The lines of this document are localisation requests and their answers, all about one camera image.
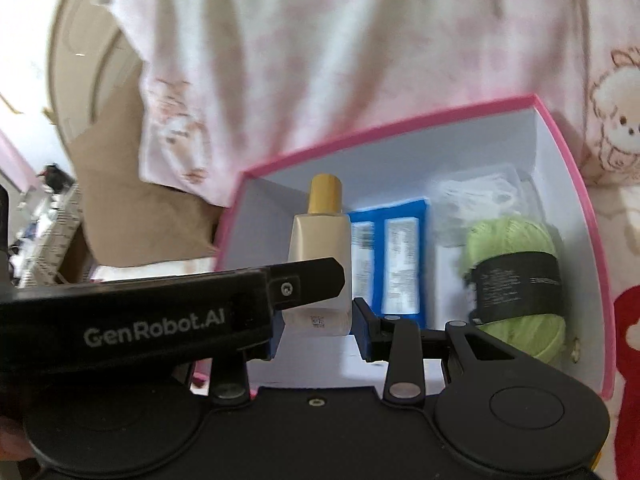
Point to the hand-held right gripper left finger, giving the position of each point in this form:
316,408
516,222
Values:
276,342

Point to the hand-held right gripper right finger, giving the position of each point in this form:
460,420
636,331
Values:
362,332

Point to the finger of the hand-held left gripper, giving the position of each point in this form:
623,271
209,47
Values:
310,280

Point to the beige foundation bottle gold cap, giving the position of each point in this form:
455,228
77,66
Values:
320,240

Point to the blue snack packet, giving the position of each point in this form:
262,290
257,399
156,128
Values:
400,260

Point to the green yarn ball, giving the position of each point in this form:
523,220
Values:
510,245

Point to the clear plastic bag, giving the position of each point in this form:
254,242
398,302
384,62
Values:
480,195

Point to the pink cardboard box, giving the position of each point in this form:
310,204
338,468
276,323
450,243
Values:
450,150

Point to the brown pillow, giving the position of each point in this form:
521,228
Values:
140,210

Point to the pink white bear blanket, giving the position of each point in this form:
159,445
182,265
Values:
350,60

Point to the cream bed headboard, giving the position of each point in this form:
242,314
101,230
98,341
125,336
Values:
75,50

